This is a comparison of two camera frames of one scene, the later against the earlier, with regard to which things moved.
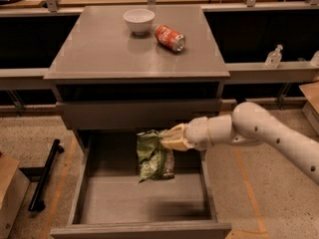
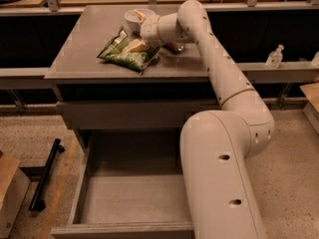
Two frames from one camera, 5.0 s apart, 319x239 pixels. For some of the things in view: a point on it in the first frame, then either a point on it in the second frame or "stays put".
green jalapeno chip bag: (154, 160) to (116, 52)
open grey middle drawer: (108, 200) stays put
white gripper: (197, 132) to (149, 30)
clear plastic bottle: (273, 58) stays put
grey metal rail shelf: (249, 74) stays put
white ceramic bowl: (139, 21) stays put
